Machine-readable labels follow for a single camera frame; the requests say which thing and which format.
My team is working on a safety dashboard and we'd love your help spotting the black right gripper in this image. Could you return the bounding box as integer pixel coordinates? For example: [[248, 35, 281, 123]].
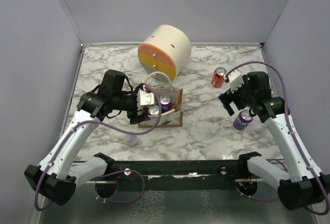
[[219, 75, 256, 115]]

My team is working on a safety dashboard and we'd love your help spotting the purple soda can front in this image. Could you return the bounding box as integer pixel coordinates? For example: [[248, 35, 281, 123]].
[[147, 105, 161, 118]]

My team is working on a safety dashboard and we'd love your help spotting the brown canvas bag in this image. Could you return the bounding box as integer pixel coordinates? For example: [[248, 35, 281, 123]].
[[138, 71, 184, 129]]

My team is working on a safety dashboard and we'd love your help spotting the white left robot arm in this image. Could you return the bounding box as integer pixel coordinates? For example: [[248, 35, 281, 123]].
[[24, 70, 158, 211]]

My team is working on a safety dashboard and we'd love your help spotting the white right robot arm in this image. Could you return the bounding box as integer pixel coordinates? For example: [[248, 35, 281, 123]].
[[219, 70, 329, 210]]

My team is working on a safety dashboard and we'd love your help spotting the red soda can far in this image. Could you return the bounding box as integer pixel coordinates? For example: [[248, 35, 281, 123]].
[[211, 67, 226, 88]]

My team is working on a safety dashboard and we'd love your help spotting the small clear plastic cup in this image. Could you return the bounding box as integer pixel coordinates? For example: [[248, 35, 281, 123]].
[[126, 135, 138, 147]]

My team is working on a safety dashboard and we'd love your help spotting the cream cylindrical drawer cabinet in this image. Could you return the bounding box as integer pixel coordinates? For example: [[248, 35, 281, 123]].
[[138, 24, 192, 80]]

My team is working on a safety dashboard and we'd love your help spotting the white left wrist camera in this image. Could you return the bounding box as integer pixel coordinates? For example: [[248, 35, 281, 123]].
[[137, 90, 155, 110]]

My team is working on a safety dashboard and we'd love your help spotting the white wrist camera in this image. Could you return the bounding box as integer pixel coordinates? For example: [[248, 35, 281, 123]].
[[137, 90, 155, 110], [226, 70, 244, 93]]

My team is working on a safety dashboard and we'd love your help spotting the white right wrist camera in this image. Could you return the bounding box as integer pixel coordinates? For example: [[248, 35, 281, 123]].
[[226, 70, 244, 93]]

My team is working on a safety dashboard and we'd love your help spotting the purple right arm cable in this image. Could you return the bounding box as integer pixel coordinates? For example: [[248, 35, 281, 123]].
[[224, 61, 328, 215]]

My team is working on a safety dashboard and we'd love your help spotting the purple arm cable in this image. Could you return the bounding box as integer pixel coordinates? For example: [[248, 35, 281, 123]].
[[224, 61, 328, 215], [34, 84, 163, 212]]

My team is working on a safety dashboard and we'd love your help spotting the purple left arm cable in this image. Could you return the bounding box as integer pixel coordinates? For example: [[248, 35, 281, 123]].
[[34, 84, 163, 212]]

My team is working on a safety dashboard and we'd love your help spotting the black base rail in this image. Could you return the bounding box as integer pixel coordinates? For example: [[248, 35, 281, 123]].
[[84, 153, 269, 191]]

